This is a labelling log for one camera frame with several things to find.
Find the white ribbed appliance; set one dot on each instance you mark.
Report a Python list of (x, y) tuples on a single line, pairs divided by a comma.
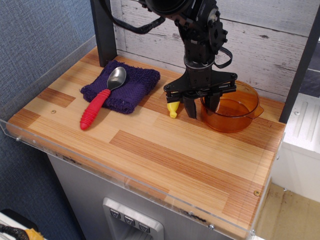
[(297, 164)]

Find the purple folded towel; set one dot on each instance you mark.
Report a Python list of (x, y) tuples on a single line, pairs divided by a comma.
[(139, 82)]

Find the silver dispenser button panel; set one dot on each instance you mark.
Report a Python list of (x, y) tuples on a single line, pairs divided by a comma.
[(126, 223)]

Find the yellow toy banana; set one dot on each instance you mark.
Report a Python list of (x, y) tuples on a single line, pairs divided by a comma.
[(175, 104)]

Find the clear acrylic table guard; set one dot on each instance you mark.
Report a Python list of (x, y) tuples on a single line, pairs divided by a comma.
[(181, 164)]

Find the orange transparent plastic pot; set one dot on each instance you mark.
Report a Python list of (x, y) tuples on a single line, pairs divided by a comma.
[(235, 111)]

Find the black vertical post right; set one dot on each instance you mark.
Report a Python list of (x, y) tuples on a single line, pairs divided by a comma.
[(303, 65)]

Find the yellow black object corner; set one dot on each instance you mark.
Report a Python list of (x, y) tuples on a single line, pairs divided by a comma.
[(21, 234)]

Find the grey toy fridge cabinet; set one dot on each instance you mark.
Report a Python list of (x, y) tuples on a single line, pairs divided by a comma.
[(86, 191)]

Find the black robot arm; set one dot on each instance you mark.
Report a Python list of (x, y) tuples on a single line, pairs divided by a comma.
[(203, 36)]

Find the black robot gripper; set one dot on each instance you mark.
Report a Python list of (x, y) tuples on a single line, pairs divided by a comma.
[(198, 79)]

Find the red handled metal spoon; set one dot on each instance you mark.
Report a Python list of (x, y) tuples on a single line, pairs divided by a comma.
[(114, 81)]

